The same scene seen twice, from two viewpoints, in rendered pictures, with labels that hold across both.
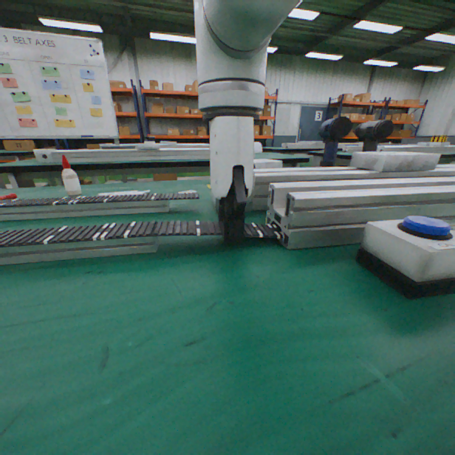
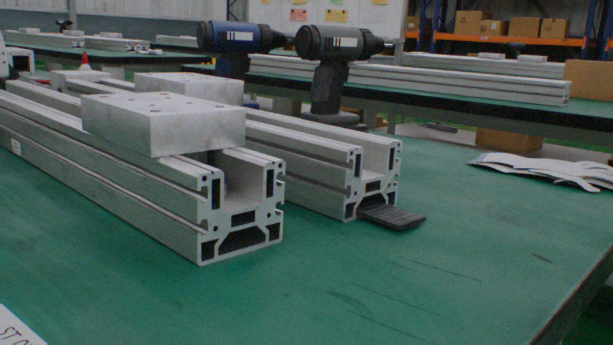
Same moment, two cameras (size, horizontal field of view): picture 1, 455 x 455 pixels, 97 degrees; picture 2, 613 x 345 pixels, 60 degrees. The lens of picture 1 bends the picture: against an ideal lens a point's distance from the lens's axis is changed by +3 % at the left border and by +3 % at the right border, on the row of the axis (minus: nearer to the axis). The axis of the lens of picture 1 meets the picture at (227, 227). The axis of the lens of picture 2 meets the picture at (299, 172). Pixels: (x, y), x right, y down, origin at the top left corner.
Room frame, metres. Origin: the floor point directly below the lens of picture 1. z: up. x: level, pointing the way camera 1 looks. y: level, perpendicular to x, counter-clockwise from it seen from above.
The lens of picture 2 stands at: (0.23, -1.29, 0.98)
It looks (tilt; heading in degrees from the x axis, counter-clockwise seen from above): 15 degrees down; 56
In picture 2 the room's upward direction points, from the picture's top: 3 degrees clockwise
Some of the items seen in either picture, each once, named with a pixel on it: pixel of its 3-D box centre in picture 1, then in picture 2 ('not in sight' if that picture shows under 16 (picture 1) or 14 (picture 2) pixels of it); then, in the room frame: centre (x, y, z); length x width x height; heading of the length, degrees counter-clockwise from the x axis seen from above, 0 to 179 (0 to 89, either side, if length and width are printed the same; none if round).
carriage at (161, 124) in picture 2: not in sight; (161, 132); (0.43, -0.73, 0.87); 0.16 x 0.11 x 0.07; 100
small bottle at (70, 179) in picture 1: (69, 175); (85, 70); (0.61, 0.47, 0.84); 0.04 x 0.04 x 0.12
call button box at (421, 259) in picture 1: (406, 249); not in sight; (0.22, -0.22, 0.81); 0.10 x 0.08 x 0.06; 10
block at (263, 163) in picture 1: (262, 176); not in sight; (0.68, -0.12, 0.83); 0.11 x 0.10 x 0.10; 27
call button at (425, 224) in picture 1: (424, 227); not in sight; (0.21, -0.23, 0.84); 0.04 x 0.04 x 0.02
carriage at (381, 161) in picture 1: (390, 165); (187, 97); (0.57, -0.45, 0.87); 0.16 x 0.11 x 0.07; 100
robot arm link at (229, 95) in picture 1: (230, 103); not in sight; (0.31, 0.00, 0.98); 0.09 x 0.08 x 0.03; 10
